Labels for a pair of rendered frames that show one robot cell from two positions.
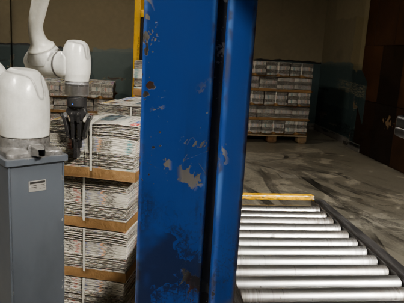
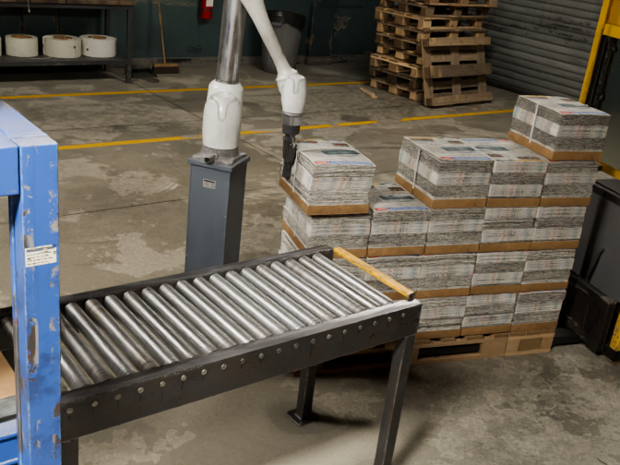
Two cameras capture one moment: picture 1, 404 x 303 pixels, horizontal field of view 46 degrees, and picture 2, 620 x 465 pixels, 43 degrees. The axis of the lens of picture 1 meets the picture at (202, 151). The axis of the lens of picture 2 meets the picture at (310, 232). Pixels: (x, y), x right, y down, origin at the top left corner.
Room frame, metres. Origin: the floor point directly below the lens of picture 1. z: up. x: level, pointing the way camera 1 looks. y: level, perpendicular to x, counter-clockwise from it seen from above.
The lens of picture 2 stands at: (0.21, -2.37, 2.01)
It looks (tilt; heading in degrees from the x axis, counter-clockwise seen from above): 22 degrees down; 58
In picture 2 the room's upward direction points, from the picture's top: 7 degrees clockwise
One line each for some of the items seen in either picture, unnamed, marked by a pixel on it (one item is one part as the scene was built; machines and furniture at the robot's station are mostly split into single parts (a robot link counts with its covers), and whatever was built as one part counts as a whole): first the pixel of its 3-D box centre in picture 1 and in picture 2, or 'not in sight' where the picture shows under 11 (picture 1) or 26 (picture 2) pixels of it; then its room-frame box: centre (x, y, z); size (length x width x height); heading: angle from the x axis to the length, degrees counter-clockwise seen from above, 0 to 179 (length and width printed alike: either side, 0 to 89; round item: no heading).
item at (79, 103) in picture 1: (76, 108); (290, 135); (1.81, 0.49, 1.12); 0.08 x 0.07 x 0.09; 80
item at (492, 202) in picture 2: not in sight; (493, 188); (2.88, 0.31, 0.86); 0.38 x 0.29 x 0.04; 79
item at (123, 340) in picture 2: not in sight; (120, 337); (0.82, -0.37, 0.77); 0.47 x 0.05 x 0.05; 98
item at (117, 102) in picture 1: (139, 103); (447, 148); (2.58, 0.36, 1.06); 0.37 x 0.29 x 0.01; 82
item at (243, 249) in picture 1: (294, 254); (264, 303); (1.34, -0.30, 0.77); 0.47 x 0.05 x 0.05; 98
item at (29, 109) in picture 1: (22, 101); (222, 118); (1.54, 0.60, 1.17); 0.18 x 0.16 x 0.22; 65
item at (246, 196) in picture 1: (261, 196); (372, 270); (1.81, -0.25, 0.81); 0.43 x 0.03 x 0.02; 98
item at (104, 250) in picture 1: (128, 223); (400, 273); (2.45, 0.38, 0.42); 1.17 x 0.39 x 0.83; 170
